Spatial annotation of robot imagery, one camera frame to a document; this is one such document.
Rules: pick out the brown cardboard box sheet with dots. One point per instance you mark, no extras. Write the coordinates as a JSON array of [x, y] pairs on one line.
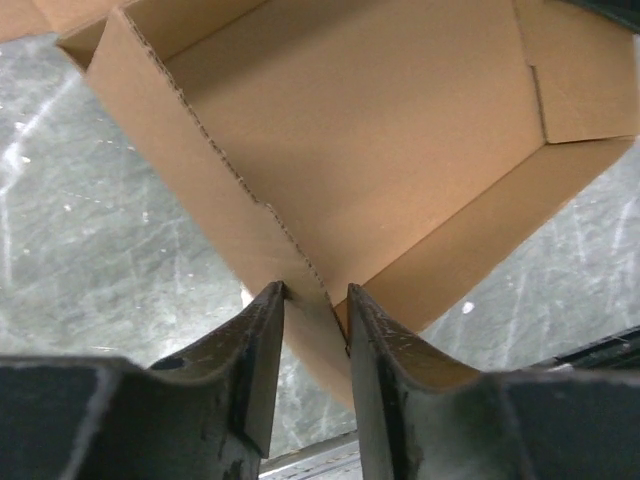
[[407, 146]]

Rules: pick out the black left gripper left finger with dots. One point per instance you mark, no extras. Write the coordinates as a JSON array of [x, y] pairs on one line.
[[203, 412]]

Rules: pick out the aluminium frame rail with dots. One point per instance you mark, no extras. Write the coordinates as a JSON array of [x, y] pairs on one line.
[[574, 416]]

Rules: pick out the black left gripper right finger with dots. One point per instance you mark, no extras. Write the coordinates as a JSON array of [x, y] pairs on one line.
[[379, 344]]

